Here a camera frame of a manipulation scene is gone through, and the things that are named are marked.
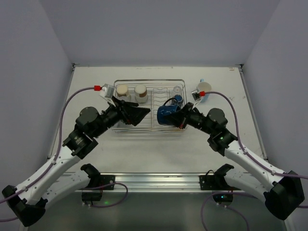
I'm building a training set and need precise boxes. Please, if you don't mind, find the beige brown cup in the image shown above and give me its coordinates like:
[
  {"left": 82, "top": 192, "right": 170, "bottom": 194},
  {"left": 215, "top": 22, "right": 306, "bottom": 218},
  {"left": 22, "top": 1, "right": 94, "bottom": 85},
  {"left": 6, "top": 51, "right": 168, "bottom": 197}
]
[
  {"left": 134, "top": 84, "right": 148, "bottom": 103},
  {"left": 116, "top": 84, "right": 131, "bottom": 102}
]

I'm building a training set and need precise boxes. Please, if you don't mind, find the large dark blue mug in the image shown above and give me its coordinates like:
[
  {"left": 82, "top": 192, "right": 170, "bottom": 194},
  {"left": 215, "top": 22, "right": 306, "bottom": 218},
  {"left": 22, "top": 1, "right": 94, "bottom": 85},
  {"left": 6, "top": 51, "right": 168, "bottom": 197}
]
[{"left": 156, "top": 97, "right": 180, "bottom": 125}]

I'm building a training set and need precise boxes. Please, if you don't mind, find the small dark blue cup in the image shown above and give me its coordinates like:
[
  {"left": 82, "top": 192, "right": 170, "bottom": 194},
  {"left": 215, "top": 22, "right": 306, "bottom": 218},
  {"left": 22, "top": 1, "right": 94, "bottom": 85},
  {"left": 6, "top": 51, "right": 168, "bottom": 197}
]
[{"left": 171, "top": 94, "right": 183, "bottom": 107}]

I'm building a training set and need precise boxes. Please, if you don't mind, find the light blue mug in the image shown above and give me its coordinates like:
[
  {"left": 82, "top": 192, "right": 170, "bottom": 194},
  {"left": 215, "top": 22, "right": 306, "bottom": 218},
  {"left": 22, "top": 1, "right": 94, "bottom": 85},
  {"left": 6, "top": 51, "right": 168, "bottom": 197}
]
[{"left": 196, "top": 79, "right": 212, "bottom": 103}]

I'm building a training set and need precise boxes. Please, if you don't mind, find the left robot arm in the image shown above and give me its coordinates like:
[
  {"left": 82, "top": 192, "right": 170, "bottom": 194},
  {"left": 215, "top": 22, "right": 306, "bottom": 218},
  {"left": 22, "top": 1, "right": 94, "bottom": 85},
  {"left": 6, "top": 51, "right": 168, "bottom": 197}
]
[{"left": 2, "top": 97, "right": 151, "bottom": 227}]

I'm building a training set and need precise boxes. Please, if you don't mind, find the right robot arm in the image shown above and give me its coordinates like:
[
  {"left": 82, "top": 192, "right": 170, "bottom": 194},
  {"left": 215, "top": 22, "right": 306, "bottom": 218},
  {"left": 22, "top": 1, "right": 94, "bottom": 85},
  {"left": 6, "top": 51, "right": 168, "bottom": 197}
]
[{"left": 165, "top": 103, "right": 305, "bottom": 220}]

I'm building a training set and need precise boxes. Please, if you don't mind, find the clear glass right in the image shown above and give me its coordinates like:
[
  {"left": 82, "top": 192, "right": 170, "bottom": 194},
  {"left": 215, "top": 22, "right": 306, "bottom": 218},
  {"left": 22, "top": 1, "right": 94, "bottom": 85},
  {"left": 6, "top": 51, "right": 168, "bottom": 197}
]
[{"left": 172, "top": 86, "right": 182, "bottom": 96}]

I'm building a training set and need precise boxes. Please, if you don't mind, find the right black control box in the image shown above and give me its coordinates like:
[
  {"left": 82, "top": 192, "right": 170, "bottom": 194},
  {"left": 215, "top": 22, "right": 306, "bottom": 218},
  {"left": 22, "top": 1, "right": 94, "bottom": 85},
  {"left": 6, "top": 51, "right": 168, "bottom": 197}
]
[{"left": 212, "top": 194, "right": 233, "bottom": 206}]

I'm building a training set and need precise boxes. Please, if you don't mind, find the black control box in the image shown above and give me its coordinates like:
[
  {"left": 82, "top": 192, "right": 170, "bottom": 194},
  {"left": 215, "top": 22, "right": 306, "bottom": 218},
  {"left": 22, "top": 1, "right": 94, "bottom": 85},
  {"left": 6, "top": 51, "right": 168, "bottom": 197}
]
[
  {"left": 81, "top": 192, "right": 103, "bottom": 205},
  {"left": 212, "top": 194, "right": 233, "bottom": 206}
]

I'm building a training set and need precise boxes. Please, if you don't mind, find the left black control box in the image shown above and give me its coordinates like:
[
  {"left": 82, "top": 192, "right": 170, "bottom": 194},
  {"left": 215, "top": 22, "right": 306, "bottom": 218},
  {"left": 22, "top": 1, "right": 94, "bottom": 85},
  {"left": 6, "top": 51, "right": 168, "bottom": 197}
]
[{"left": 81, "top": 192, "right": 103, "bottom": 205}]

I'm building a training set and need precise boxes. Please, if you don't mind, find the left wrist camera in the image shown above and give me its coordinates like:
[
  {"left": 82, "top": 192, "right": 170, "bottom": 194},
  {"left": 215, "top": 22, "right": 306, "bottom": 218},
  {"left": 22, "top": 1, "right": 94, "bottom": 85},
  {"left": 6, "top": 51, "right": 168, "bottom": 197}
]
[{"left": 99, "top": 84, "right": 115, "bottom": 102}]

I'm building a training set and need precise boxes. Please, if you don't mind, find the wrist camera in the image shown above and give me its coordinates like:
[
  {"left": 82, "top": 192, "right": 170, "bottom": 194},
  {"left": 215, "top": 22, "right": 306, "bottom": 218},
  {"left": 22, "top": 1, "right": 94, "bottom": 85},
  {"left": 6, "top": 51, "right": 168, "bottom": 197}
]
[
  {"left": 192, "top": 89, "right": 206, "bottom": 109},
  {"left": 99, "top": 84, "right": 115, "bottom": 102}
]

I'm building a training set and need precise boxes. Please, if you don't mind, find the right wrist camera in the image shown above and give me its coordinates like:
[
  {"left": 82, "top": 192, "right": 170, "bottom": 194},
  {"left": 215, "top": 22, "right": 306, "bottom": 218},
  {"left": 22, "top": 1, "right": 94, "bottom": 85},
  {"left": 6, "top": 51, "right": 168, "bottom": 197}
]
[{"left": 192, "top": 89, "right": 206, "bottom": 109}]

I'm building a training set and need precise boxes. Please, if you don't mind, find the wire dish rack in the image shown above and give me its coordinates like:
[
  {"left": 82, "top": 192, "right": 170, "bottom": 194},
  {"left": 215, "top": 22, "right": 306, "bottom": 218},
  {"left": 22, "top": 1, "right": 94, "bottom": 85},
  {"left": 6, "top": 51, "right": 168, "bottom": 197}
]
[{"left": 112, "top": 79, "right": 187, "bottom": 135}]

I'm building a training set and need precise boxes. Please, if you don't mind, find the aluminium rail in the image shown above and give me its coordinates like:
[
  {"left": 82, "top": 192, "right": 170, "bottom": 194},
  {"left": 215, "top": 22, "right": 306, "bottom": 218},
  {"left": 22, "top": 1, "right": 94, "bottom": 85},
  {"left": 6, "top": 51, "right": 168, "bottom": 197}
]
[{"left": 101, "top": 173, "right": 205, "bottom": 193}]

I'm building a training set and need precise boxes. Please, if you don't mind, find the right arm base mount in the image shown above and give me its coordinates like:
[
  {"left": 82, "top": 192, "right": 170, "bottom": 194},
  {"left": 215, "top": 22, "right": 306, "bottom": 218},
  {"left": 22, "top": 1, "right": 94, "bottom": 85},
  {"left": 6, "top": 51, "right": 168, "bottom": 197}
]
[{"left": 199, "top": 164, "right": 234, "bottom": 191}]

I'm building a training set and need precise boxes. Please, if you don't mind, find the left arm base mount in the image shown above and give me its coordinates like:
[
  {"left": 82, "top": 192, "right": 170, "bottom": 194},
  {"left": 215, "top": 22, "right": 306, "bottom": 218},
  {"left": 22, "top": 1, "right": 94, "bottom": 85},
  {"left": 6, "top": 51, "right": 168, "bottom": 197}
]
[{"left": 80, "top": 164, "right": 115, "bottom": 190}]

